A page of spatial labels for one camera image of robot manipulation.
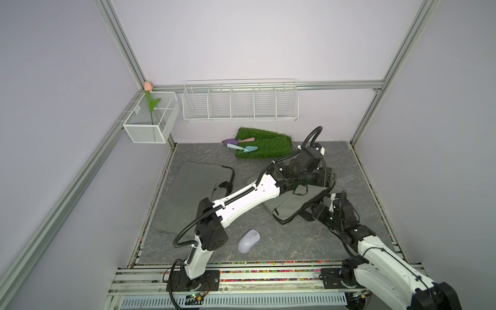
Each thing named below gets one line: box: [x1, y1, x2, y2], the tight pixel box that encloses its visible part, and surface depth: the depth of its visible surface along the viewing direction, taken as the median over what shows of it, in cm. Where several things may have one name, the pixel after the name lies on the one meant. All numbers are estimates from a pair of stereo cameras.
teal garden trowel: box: [226, 142, 259, 153], surface depth 118 cm
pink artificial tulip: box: [144, 81, 162, 125], surface depth 92 cm
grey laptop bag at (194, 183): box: [153, 161, 235, 234], surface depth 102 cm
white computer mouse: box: [237, 229, 261, 254], surface depth 84 cm
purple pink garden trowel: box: [222, 136, 256, 146], surface depth 122 cm
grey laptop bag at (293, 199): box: [263, 175, 336, 225], surface depth 89 cm
